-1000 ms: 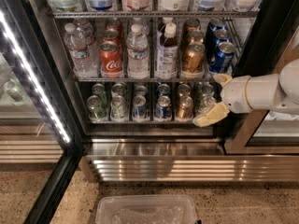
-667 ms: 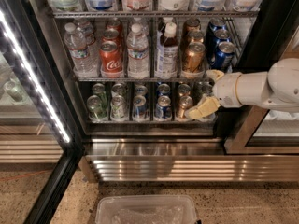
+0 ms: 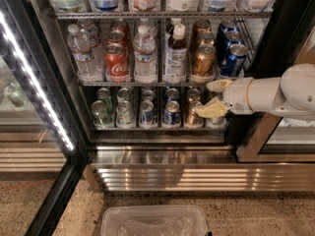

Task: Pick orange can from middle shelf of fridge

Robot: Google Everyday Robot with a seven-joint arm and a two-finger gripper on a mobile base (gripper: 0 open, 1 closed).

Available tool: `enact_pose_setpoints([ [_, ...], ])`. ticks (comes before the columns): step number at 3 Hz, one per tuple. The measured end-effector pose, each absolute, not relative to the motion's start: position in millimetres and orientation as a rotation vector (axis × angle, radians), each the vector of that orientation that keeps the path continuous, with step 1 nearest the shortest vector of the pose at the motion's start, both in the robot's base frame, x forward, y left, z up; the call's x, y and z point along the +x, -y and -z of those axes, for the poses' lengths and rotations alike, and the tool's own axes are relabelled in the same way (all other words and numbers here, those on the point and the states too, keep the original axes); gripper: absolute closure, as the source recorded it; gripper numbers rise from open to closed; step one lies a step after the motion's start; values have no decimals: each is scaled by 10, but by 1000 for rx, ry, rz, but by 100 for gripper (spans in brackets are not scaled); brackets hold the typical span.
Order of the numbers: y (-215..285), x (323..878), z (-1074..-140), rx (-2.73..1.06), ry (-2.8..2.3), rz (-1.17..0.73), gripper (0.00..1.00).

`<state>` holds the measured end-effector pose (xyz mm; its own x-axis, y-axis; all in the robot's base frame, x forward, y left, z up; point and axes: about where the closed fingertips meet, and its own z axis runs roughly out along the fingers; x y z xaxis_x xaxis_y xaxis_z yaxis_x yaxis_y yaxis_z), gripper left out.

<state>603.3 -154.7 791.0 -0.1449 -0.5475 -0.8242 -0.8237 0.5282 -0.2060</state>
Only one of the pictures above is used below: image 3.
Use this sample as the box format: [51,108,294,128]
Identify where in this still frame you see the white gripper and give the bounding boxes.
[196,77,253,118]

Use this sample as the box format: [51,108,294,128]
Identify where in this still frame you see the orange soda can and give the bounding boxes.
[192,19,212,37]
[196,31,215,46]
[192,44,216,77]

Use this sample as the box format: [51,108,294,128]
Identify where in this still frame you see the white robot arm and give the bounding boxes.
[196,63,315,121]

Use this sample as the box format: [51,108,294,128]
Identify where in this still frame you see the bottom right silver can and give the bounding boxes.
[207,116,225,126]

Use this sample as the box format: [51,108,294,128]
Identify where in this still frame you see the bottom front orange can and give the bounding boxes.
[185,101,203,125]

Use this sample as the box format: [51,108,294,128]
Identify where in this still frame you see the front blue pepsi can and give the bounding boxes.
[220,43,247,77]

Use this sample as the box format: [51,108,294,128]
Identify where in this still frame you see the blue pepsi can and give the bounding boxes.
[219,19,238,35]
[163,101,181,126]
[218,30,244,63]
[220,43,247,77]

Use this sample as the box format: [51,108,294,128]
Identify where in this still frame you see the bottom blue pepsi can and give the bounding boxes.
[163,101,181,126]

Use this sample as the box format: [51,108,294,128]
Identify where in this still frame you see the bottom blue white can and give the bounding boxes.
[140,100,155,125]

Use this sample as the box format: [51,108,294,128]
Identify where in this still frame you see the rear blue pepsi can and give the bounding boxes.
[219,19,238,35]

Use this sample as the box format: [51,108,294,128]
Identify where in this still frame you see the bottom second-column silver can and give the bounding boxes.
[116,100,134,125]

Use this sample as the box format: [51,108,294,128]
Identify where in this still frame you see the front red cola can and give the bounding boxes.
[104,43,128,78]

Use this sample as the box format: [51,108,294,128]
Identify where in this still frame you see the red cola can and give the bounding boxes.
[107,30,127,47]
[104,43,128,78]
[111,20,129,34]

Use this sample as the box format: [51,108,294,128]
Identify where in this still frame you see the bottom front green can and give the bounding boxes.
[91,100,112,125]

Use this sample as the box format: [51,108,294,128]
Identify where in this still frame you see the rear red cola can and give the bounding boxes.
[111,20,129,34]

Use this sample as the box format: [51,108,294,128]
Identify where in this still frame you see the glass fridge door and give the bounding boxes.
[0,0,83,236]

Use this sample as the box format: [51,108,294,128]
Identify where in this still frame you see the front iced tea bottle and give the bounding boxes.
[164,24,187,84]

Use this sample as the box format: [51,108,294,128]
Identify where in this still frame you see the iced tea bottle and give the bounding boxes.
[164,24,187,84]
[166,18,182,34]

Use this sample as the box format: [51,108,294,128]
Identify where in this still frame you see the rear iced tea bottle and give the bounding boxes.
[166,18,182,34]

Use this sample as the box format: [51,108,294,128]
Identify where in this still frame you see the middle front water bottle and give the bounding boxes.
[133,25,157,83]

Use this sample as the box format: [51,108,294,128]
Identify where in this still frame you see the water bottle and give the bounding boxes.
[67,24,97,77]
[133,25,157,83]
[77,19,103,69]

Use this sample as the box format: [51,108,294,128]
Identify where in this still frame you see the clear plastic bin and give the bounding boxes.
[100,206,208,236]

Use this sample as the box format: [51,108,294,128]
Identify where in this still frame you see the left rear water bottle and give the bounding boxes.
[77,19,103,69]

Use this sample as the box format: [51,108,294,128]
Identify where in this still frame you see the left front water bottle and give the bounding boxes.
[67,24,97,77]

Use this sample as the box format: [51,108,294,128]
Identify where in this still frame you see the middle wire shelf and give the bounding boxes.
[76,80,209,87]

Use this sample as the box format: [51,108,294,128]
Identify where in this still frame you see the wire shelf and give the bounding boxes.
[76,80,209,87]
[54,11,272,20]

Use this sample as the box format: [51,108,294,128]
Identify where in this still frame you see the top wire shelf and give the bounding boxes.
[54,11,272,20]

